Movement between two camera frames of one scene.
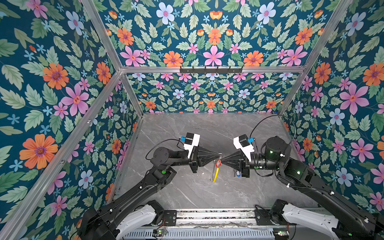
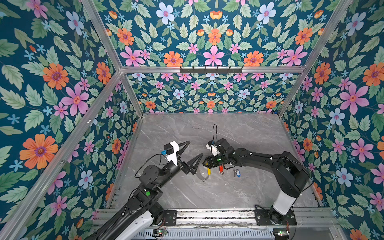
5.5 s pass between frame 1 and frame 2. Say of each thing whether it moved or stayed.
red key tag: moved
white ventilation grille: stayed
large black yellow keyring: moved
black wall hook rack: stayed
